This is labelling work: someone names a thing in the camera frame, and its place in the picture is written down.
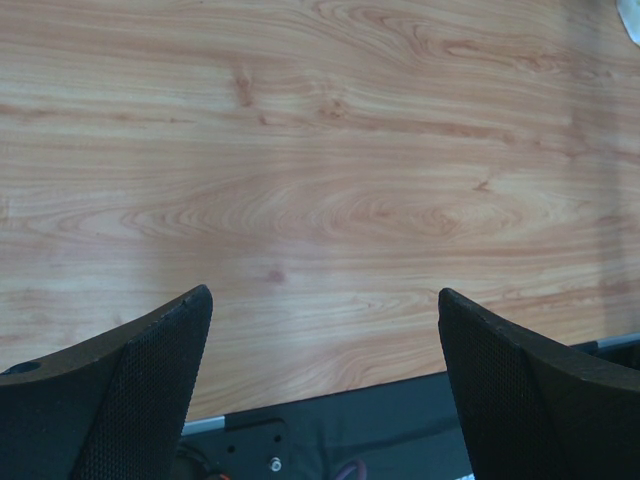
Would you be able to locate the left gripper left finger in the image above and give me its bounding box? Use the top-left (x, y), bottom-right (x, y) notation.
top-left (1, 285), bottom-right (213, 479)

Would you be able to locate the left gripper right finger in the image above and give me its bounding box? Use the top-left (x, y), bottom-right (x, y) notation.
top-left (438, 289), bottom-right (639, 479)

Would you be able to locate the white yellow patterned towel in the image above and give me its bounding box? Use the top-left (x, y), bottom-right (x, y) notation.
top-left (616, 0), bottom-right (640, 46)

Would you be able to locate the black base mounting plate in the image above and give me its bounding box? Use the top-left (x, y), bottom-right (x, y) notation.
top-left (174, 344), bottom-right (640, 480)

